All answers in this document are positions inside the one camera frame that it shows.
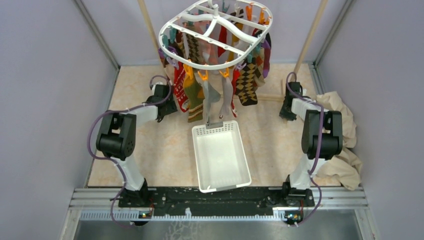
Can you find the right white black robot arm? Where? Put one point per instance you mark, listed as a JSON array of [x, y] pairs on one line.
[[321, 139]]

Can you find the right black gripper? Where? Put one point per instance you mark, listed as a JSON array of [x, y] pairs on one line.
[[283, 115]]

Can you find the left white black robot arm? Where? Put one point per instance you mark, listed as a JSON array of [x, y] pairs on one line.
[[116, 138]]

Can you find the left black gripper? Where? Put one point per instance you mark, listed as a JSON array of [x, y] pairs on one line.
[[172, 106]]

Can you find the white oval clip hanger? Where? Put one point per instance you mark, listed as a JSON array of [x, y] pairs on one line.
[[211, 36]]

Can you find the wooden rack frame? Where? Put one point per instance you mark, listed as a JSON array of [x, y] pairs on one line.
[[297, 29]]

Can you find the olive green striped sock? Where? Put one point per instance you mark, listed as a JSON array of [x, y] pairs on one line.
[[194, 92]]

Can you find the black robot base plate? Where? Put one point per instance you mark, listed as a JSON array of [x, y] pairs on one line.
[[239, 202]]

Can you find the aluminium rail front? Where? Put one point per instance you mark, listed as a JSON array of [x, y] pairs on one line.
[[97, 204]]

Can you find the white perforated plastic basket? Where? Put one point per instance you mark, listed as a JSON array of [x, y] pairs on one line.
[[220, 157]]

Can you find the red white patterned sock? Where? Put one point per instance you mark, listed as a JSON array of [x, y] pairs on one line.
[[178, 90]]

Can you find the brown yellow argyle sock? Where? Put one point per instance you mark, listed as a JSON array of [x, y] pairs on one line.
[[250, 79]]

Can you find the taupe grey sock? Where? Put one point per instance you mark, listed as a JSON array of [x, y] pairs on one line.
[[227, 87]]

